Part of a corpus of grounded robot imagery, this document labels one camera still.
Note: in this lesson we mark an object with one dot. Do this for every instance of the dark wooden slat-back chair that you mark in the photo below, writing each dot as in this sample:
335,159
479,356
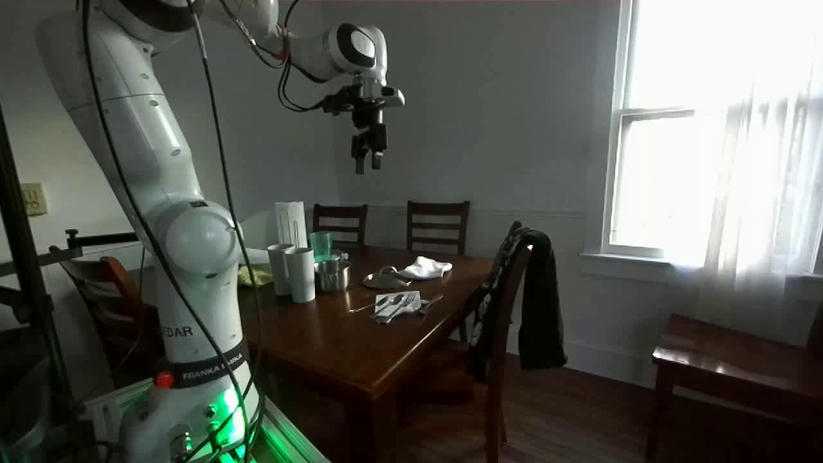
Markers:
341,209
437,209

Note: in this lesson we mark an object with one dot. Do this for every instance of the dark wooden side bench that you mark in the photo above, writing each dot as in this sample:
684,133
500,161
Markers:
728,361

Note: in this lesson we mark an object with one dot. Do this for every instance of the beige wall outlet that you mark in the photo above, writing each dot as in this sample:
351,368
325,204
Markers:
35,200

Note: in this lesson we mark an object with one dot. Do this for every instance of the reddish brown wooden chair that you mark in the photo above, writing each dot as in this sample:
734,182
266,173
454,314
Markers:
110,299

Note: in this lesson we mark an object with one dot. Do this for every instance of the white serviette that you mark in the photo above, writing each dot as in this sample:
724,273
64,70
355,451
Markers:
411,299

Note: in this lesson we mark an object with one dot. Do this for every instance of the bright white-framed window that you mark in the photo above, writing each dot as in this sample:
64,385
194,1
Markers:
660,172

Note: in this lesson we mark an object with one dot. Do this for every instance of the white paper towel roll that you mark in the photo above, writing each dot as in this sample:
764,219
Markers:
289,222

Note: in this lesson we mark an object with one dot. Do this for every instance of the yellow cloth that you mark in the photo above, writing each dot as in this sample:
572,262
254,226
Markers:
253,276

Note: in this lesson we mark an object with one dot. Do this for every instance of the green plastic cup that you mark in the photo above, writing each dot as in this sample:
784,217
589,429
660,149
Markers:
319,246

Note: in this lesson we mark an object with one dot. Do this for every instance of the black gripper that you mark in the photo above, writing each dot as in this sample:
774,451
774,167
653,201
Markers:
369,119

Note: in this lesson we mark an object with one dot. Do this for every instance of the dark wooden dining table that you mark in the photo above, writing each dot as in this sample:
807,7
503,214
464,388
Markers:
373,429

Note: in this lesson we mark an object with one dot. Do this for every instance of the grey metal dish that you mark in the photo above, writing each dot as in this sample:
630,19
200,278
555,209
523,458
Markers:
386,278

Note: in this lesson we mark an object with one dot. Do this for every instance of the dark jacket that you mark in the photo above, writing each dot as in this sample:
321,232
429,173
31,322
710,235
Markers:
540,309

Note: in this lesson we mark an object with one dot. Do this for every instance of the metal cutlery piece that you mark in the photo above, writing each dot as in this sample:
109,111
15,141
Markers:
400,309

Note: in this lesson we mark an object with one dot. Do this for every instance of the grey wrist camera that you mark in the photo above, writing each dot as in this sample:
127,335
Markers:
388,97

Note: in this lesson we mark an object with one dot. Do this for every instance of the metal pot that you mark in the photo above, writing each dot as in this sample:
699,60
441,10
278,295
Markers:
332,273

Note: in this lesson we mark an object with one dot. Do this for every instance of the sheer white curtain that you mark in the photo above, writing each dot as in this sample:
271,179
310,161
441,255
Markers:
771,172

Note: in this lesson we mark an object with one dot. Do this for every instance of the red round knob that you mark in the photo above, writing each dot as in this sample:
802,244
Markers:
166,380

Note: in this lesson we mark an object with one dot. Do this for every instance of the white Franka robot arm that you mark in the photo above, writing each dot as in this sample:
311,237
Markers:
130,131

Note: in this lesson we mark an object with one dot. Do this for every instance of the black stand pole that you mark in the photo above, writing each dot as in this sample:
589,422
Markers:
27,259

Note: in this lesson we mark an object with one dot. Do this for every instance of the dark wooden chair with jacket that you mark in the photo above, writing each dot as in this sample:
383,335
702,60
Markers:
445,376

